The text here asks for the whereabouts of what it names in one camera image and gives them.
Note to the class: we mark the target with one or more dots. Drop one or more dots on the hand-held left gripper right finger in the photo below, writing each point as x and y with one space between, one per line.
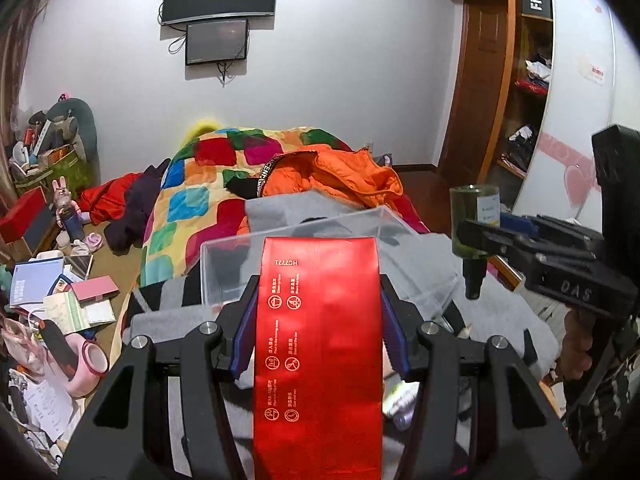
392 320

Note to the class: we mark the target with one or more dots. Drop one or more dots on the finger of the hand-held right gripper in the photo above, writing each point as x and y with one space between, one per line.
550 232
487 240

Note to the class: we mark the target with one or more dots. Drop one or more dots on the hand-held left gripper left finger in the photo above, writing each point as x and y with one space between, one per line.
243 320

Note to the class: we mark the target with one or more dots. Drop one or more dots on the green glass bottle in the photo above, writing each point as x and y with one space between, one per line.
470 205

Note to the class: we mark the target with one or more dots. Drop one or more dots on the clear plastic box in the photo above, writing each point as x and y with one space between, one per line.
230 270

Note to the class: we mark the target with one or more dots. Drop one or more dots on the red foil packet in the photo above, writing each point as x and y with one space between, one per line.
320 360

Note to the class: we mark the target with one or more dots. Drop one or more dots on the person's right forearm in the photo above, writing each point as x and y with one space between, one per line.
610 410

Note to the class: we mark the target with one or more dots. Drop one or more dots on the person's right hand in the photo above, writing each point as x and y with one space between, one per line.
577 345

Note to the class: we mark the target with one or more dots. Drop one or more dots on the grey blanket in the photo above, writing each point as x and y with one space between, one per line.
500 320

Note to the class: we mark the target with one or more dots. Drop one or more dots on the colourful patchwork quilt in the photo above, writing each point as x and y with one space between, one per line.
200 210

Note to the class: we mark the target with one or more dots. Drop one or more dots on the orange puffer jacket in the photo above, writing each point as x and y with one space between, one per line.
340 175

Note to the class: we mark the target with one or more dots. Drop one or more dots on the dark purple cloth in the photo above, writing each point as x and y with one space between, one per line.
135 210

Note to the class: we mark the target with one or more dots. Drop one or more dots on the wooden wardrobe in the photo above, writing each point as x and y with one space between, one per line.
480 85

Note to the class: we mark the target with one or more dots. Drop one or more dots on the white socks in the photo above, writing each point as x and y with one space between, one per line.
90 244

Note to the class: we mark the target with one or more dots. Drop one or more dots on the green paper booklet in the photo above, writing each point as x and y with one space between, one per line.
70 312

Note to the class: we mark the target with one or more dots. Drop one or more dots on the white wardrobe door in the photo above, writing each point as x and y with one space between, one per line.
575 60

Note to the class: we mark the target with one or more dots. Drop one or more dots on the red cloth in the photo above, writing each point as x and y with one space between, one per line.
105 200

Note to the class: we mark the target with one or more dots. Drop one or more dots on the yellow fuzzy toy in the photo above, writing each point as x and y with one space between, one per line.
200 129

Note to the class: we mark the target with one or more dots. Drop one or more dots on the rabbit-topped bottle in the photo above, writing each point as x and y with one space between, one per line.
67 210

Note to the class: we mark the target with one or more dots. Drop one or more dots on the blue and white book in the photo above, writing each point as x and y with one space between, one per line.
35 280

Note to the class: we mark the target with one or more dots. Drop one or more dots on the dark flat board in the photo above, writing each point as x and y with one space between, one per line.
40 230

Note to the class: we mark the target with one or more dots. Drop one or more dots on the green bag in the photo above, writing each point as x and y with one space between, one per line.
70 170

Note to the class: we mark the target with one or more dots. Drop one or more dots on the black printed box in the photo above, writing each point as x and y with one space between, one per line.
536 0

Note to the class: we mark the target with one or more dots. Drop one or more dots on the red box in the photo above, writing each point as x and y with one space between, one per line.
20 215

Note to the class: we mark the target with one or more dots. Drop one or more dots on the grey curved pillow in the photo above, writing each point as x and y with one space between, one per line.
82 115

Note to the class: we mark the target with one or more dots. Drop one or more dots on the striped curtain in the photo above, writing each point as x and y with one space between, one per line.
12 85

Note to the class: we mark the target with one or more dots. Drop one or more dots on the small black wall monitor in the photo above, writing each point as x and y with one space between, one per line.
217 42

